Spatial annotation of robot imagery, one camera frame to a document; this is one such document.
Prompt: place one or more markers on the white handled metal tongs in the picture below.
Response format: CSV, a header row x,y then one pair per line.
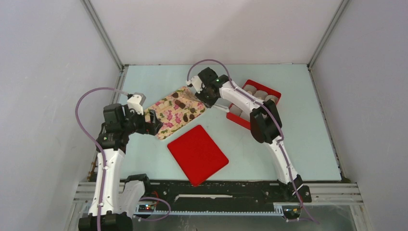
x,y
216,106

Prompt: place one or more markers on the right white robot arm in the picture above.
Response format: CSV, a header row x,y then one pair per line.
x,y
265,123

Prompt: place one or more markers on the red box lid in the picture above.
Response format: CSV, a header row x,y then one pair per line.
x,y
198,155

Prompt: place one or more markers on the floral pattern tray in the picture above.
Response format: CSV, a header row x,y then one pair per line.
x,y
171,109

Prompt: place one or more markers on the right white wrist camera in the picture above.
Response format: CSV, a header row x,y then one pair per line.
x,y
196,83

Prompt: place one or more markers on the red chocolate box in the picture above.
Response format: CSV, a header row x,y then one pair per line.
x,y
262,92

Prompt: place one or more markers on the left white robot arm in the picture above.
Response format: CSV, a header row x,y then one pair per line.
x,y
112,210

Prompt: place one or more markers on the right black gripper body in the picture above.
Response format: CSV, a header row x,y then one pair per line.
x,y
206,96

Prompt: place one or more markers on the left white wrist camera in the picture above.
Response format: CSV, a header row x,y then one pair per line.
x,y
135,102

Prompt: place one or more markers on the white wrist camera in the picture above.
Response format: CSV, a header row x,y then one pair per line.
x,y
135,102
196,83

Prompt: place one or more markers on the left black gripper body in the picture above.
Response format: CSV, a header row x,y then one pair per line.
x,y
137,123

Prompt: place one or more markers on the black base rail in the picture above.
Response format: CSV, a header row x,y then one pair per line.
x,y
179,196

